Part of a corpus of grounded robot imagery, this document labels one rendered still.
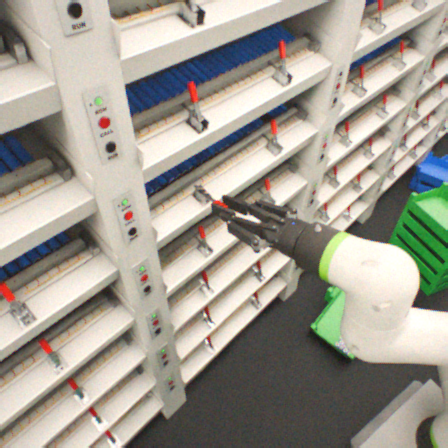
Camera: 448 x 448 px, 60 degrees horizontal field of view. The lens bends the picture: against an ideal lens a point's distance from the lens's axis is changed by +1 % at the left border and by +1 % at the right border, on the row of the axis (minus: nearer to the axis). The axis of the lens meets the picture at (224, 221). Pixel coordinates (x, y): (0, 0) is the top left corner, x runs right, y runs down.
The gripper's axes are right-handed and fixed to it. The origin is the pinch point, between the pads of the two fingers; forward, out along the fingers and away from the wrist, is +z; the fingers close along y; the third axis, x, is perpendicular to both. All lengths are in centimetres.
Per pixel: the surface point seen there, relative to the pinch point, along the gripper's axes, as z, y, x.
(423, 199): -2, 114, -65
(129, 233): 4.8, -21.3, 5.5
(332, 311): 6, 53, -91
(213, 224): 16.7, 7.3, -16.7
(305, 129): 9.0, 41.0, -0.7
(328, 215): 21, 72, -57
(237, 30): -0.1, 9.2, 33.6
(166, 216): 10.1, -9.8, -0.1
